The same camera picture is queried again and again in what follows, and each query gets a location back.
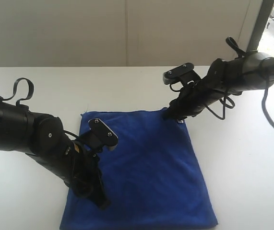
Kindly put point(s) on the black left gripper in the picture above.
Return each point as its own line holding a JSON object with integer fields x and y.
{"x": 75, "y": 164}

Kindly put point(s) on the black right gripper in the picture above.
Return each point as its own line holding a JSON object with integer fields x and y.
{"x": 217, "y": 85}

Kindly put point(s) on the blue microfibre towel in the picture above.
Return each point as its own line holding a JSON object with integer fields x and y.
{"x": 152, "y": 178}

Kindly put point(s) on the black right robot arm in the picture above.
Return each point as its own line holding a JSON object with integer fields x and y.
{"x": 258, "y": 72}

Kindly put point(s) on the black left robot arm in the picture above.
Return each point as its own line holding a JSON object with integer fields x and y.
{"x": 43, "y": 138}

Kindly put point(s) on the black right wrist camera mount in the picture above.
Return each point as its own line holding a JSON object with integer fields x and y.
{"x": 184, "y": 74}

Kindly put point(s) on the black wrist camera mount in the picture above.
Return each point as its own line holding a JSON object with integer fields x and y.
{"x": 184, "y": 74}
{"x": 99, "y": 136}

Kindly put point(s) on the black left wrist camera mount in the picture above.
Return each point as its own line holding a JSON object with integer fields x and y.
{"x": 99, "y": 136}

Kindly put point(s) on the dark window frame post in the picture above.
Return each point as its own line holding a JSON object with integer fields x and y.
{"x": 260, "y": 24}

